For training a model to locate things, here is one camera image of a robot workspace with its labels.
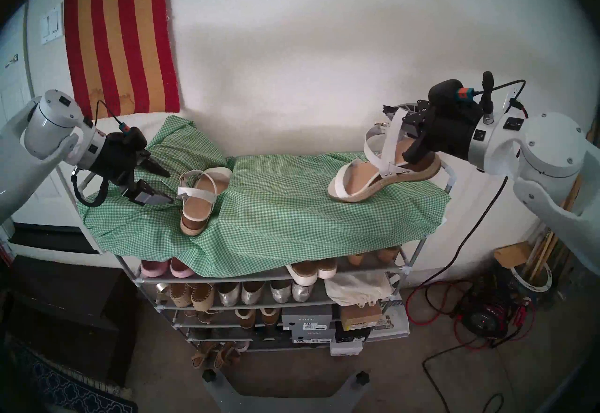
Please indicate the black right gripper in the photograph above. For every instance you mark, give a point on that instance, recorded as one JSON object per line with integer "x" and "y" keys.
{"x": 452, "y": 131}

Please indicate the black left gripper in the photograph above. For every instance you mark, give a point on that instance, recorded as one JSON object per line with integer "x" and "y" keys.
{"x": 115, "y": 161}

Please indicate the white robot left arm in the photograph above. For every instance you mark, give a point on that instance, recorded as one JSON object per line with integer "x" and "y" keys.
{"x": 47, "y": 126}

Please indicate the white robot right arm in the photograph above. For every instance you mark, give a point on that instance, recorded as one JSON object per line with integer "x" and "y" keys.
{"x": 553, "y": 154}

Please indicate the beige espadrille shoe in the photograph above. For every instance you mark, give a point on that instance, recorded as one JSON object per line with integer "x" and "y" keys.
{"x": 203, "y": 297}
{"x": 179, "y": 296}

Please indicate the brown suede shoe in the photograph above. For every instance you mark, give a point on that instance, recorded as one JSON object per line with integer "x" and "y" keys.
{"x": 244, "y": 319}
{"x": 270, "y": 317}

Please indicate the grey metal shoe rack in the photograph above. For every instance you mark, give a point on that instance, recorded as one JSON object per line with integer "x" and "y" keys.
{"x": 318, "y": 297}

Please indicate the large white shoe box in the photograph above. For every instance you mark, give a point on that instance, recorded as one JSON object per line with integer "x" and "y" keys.
{"x": 396, "y": 320}

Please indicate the brown cardboard shoe box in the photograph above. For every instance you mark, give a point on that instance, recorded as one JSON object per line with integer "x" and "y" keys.
{"x": 358, "y": 316}

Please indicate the grey Vionic shoe box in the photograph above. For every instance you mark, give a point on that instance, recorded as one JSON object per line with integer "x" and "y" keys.
{"x": 307, "y": 318}

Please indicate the black shoe box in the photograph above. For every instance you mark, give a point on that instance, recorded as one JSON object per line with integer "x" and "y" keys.
{"x": 354, "y": 337}
{"x": 311, "y": 336}

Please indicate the small white shoe box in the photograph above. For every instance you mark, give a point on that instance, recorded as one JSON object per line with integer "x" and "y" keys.
{"x": 347, "y": 349}

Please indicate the black door mat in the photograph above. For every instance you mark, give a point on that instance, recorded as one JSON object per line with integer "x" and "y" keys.
{"x": 47, "y": 238}

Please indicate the cork wedge sandal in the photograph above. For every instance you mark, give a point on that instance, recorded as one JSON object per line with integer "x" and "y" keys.
{"x": 388, "y": 256}
{"x": 357, "y": 260}

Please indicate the green gingham cloth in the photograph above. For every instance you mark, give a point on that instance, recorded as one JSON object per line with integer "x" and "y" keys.
{"x": 281, "y": 210}

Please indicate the red tan striped flag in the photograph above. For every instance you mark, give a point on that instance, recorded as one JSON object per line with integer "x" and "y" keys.
{"x": 122, "y": 42}

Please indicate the black wooden step box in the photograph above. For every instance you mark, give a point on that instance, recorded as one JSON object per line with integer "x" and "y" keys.
{"x": 56, "y": 290}

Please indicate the white platform sandal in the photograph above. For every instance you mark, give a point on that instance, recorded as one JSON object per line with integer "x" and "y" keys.
{"x": 302, "y": 275}
{"x": 327, "y": 269}

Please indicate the red white carton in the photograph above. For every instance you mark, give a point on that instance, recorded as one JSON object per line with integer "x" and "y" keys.
{"x": 4, "y": 253}

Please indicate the small cardboard box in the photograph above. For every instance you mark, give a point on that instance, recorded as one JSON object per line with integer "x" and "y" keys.
{"x": 511, "y": 255}

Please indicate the white cloth dust bag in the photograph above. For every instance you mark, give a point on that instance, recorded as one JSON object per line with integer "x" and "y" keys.
{"x": 356, "y": 288}

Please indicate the wooden slats bundle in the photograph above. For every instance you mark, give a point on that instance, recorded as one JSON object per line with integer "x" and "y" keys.
{"x": 546, "y": 243}

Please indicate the black base knob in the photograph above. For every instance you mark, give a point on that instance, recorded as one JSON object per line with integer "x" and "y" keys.
{"x": 363, "y": 377}
{"x": 209, "y": 375}

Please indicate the white plastic bucket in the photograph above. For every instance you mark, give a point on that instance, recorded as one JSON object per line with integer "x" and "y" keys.
{"x": 546, "y": 283}

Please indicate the blue patterned rug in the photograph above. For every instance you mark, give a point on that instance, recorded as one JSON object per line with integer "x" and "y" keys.
{"x": 70, "y": 388}

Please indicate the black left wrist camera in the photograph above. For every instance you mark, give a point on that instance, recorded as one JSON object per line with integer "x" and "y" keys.
{"x": 133, "y": 136}

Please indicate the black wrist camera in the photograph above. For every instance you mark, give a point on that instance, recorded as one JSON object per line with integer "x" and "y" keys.
{"x": 133, "y": 136}
{"x": 445, "y": 89}

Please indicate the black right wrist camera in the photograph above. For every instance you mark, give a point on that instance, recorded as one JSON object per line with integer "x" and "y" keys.
{"x": 445, "y": 89}

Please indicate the white wall outlet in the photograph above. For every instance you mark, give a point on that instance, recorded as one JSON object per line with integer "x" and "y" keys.
{"x": 511, "y": 96}

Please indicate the white double light switch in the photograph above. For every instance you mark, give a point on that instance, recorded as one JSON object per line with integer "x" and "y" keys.
{"x": 51, "y": 25}

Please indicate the grey robot base frame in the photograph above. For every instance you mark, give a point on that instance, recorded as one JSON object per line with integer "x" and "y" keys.
{"x": 225, "y": 398}

